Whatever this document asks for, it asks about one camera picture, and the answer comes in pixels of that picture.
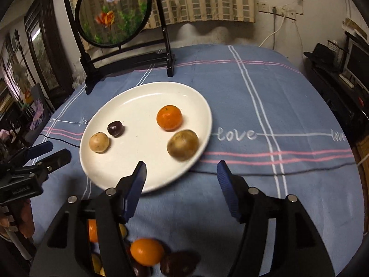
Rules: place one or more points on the round goldfish screen on stand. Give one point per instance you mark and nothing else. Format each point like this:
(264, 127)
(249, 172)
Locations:
(115, 20)

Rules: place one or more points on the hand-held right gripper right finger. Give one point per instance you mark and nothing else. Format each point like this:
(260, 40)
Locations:
(229, 190)

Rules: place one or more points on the dark framed picture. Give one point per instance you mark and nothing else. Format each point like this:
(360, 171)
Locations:
(43, 49)

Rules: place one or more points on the black hat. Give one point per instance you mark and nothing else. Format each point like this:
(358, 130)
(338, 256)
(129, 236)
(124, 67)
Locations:
(321, 54)

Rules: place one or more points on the white wall socket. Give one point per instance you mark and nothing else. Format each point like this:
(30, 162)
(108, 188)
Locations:
(262, 6)
(291, 15)

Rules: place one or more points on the white tube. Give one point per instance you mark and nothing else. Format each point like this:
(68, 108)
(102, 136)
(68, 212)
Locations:
(18, 243)

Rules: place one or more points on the white oval plate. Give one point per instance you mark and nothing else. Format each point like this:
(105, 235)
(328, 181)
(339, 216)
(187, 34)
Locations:
(144, 106)

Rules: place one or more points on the large dark purple plum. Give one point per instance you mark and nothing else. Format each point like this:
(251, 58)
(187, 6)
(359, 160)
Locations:
(180, 262)

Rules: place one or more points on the smooth round orange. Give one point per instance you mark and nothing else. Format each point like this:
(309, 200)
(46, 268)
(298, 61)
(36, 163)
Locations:
(147, 251)

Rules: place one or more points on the wooden bookshelf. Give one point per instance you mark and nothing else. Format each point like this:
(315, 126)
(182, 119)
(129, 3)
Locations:
(5, 98)

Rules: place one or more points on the small tan longan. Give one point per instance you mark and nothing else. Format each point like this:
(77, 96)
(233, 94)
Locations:
(99, 142)

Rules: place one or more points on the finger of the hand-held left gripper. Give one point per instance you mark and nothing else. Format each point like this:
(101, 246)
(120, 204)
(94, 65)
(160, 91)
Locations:
(40, 149)
(56, 158)

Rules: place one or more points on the black side cabinet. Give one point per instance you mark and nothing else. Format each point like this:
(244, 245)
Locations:
(334, 98)

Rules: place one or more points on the large olive brown plum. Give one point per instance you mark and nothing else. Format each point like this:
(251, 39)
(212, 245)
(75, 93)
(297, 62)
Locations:
(183, 145)

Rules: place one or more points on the textured orange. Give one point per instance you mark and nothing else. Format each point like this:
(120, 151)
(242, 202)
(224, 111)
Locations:
(92, 230)

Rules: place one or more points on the person's left hand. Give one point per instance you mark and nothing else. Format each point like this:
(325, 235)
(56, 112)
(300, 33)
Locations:
(26, 217)

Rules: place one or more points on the striped beige curtain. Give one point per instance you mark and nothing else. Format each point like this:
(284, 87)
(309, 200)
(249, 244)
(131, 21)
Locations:
(201, 0)

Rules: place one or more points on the small dark purple plum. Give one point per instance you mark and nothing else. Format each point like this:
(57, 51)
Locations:
(115, 128)

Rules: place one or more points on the orange mandarin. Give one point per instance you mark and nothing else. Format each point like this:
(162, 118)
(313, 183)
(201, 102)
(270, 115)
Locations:
(169, 117)

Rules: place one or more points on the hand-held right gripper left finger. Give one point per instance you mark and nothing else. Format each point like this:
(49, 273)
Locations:
(137, 184)

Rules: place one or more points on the purple cloth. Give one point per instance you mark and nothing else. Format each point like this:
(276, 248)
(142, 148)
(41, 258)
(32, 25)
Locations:
(37, 117)

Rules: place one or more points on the computer monitor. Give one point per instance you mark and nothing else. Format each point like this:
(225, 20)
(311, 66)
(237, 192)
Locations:
(357, 63)

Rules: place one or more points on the standing fan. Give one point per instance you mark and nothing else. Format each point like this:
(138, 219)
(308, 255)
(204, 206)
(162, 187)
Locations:
(20, 75)

